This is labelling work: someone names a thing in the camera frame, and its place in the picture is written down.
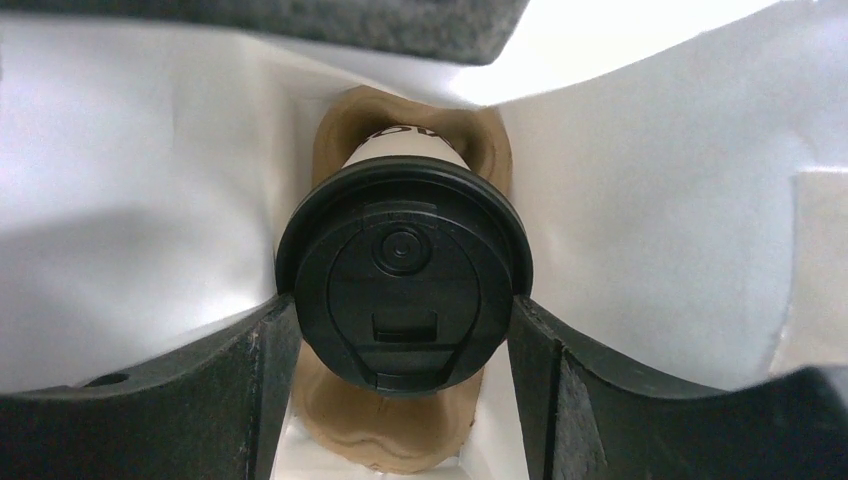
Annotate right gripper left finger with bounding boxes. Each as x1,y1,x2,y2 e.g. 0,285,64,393
1,296,301,479

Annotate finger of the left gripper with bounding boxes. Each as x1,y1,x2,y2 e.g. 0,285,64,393
1,0,528,65

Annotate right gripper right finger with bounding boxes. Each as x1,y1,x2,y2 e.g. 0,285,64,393
508,296,847,479

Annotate brown cardboard cup carrier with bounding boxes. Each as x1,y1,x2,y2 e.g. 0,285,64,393
290,86,512,474

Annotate white paper coffee cup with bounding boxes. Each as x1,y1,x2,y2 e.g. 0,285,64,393
275,124,533,396

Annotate light blue paper bag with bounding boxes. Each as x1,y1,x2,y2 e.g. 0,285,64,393
1,1,847,479

